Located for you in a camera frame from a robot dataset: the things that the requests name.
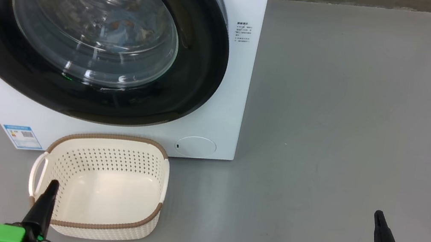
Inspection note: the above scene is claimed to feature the blue energy label sticker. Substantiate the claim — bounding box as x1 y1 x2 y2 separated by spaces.
0 123 46 153

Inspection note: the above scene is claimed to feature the white front-load washing machine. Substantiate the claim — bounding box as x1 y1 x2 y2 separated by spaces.
0 0 270 185

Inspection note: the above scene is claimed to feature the round white filter cover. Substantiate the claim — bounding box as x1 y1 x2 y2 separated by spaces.
173 133 218 161

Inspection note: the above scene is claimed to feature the blue bear print garment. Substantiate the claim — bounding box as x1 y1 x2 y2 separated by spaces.
96 8 146 51

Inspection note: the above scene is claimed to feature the cream perforated laundry basket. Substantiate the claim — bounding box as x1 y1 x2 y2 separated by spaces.
21 121 175 242

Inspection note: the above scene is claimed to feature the black round glass washer door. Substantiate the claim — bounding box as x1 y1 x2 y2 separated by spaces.
0 0 238 142

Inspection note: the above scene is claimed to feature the small printed text label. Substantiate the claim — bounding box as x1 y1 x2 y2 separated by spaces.
234 21 254 44

